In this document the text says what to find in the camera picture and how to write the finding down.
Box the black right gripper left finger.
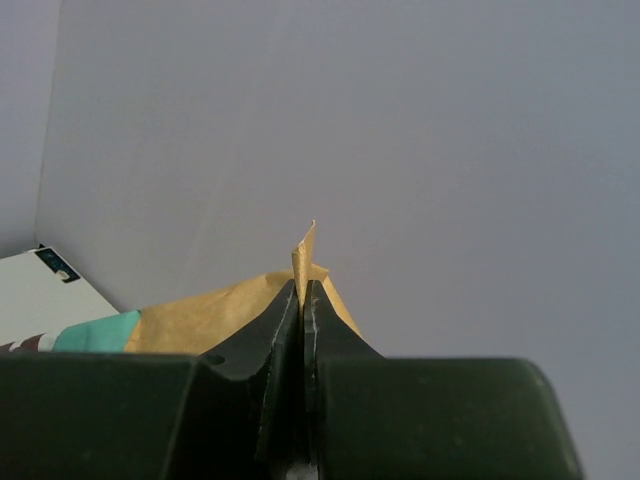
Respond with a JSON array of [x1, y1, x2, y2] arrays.
[[1, 283, 298, 479]]

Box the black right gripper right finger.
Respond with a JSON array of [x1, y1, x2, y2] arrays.
[[303, 281, 584, 479]]

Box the large brown chips bag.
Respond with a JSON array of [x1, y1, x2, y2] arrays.
[[1, 223, 362, 354]]

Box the left blue table label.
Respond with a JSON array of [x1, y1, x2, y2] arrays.
[[35, 247, 80, 284]]

